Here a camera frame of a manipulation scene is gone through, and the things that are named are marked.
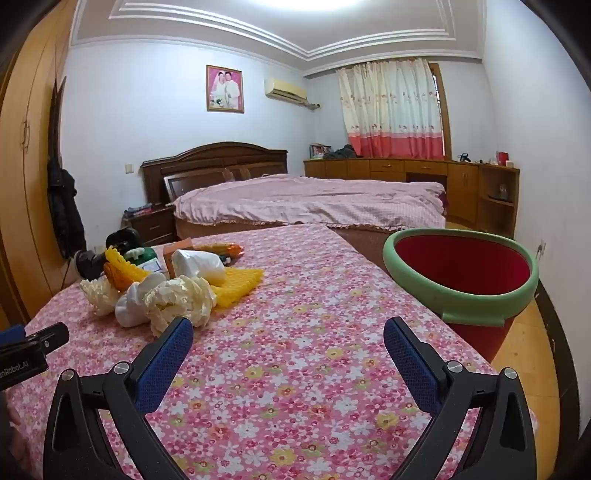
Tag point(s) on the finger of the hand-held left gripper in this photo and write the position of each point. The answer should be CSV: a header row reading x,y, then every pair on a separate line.
x,y
11,335
48,337

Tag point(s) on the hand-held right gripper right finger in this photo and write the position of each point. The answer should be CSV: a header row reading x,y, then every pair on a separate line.
x,y
406,364

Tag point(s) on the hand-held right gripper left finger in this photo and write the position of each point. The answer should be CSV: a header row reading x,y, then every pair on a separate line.
x,y
166,364

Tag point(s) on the white foam net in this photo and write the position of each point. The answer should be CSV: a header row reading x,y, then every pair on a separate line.
x,y
99,295
129,305

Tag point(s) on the red bin with green rim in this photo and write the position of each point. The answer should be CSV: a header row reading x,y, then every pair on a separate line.
x,y
461,272

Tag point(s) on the orange foam net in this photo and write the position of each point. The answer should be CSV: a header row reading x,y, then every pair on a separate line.
x,y
113,276

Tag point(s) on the white printed box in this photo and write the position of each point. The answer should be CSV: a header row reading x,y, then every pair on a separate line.
x,y
152,267

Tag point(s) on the white plastic bag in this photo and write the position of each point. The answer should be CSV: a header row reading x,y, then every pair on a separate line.
x,y
198,265

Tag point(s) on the yellow foam net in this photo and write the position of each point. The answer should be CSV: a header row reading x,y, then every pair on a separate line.
x,y
127,266
235,284

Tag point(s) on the green round toy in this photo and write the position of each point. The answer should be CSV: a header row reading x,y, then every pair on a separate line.
x,y
148,253

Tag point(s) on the orange box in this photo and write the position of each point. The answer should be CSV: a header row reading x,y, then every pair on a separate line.
x,y
178,247

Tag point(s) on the black device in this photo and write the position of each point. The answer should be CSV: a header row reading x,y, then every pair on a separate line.
x,y
122,237

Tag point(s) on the pink floral tablecloth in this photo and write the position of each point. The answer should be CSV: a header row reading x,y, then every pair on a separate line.
x,y
286,323

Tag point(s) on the black coat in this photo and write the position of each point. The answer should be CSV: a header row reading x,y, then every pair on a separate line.
x,y
64,207

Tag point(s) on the orange snack packet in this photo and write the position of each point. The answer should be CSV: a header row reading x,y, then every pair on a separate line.
x,y
233,249

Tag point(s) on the dark wooden nightstand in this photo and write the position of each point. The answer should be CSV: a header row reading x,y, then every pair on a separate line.
x,y
154,226

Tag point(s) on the small stack of books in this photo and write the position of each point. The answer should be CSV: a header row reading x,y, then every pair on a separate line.
x,y
136,211

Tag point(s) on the light wooden cabinet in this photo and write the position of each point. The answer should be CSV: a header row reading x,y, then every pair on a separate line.
x,y
392,168

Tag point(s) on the glass jar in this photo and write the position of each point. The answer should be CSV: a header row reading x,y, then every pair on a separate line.
x,y
502,192

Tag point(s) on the pink bedspread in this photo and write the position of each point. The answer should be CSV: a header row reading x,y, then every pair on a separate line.
x,y
300,198

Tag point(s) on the light wooden wardrobe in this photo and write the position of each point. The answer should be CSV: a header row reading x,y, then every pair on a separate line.
x,y
32,138

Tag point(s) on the dark wooden bed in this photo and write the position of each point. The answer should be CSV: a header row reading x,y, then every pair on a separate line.
x,y
207,159

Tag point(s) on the small black item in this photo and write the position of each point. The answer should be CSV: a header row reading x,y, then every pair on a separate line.
x,y
464,157

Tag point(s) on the dark cloth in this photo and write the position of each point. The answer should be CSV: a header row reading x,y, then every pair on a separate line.
x,y
345,152

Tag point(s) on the small red box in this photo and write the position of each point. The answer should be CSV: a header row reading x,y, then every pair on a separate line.
x,y
502,158

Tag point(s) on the small picture box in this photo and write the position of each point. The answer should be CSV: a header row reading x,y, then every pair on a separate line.
x,y
319,150

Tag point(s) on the white and red curtain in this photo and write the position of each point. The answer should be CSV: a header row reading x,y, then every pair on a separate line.
x,y
390,106

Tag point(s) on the white air conditioner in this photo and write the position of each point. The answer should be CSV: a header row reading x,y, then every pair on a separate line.
x,y
285,88

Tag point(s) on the wooden window frame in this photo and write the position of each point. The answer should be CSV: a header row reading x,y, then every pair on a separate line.
x,y
442,115

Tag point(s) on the framed wall photo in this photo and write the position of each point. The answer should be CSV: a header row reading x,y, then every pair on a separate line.
x,y
225,88

